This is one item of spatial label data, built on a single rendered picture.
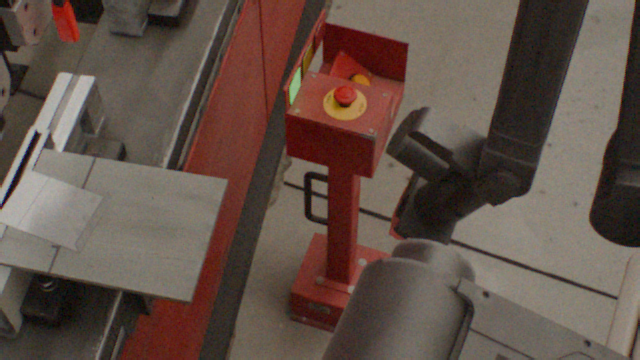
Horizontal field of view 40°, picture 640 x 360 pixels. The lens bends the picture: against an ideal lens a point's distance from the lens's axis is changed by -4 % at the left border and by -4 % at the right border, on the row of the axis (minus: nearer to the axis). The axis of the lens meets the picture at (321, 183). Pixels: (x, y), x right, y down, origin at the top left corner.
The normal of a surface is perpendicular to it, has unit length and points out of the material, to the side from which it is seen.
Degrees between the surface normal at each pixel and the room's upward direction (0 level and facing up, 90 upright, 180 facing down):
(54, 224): 0
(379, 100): 0
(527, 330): 13
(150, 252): 0
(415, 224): 27
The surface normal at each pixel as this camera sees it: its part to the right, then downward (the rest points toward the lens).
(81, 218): 0.00, -0.57
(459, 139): 0.42, -0.36
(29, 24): 0.98, 0.16
